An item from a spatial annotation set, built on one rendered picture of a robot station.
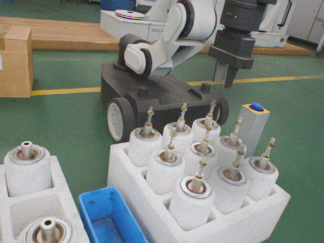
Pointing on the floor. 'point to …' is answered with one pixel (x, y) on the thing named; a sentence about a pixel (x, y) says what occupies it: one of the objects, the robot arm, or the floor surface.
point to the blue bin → (109, 217)
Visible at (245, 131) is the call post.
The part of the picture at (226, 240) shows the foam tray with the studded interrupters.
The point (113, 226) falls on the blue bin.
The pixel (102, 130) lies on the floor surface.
